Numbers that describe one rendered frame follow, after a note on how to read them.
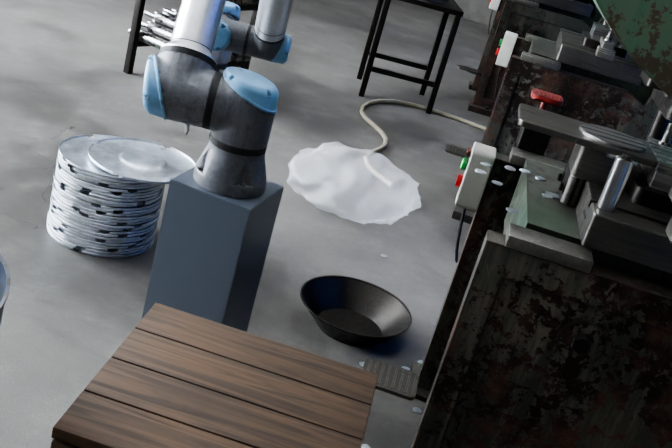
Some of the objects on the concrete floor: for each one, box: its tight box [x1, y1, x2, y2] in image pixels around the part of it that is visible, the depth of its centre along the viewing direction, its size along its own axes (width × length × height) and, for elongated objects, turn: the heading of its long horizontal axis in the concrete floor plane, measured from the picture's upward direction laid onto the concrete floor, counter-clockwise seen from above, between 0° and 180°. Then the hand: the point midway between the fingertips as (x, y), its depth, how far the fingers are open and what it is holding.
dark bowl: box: [300, 275, 412, 347], centre depth 231 cm, size 30×30×7 cm
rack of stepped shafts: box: [123, 0, 268, 74], centre depth 380 cm, size 43×46×95 cm
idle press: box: [458, 0, 609, 117], centre depth 477 cm, size 153×99×174 cm, turn 49°
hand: (199, 133), depth 235 cm, fingers open, 6 cm apart
